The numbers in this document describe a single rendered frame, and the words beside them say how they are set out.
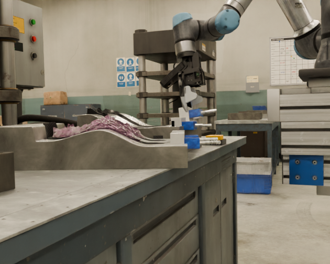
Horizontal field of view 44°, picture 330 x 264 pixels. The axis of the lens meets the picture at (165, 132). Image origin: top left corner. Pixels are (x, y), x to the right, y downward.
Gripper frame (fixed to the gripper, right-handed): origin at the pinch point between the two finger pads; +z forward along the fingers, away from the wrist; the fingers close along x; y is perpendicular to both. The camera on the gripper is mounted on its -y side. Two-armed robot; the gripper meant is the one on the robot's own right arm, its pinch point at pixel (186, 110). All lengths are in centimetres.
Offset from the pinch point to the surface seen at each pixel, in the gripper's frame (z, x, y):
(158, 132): 8.8, -17.0, -5.0
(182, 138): 14.3, -39.3, 9.8
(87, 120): 0.9, -17.9, -30.7
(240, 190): 42, 316, -45
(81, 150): 15, -52, -12
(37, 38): -52, 20, -78
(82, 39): -302, 592, -396
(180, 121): 5.7, -13.1, 1.3
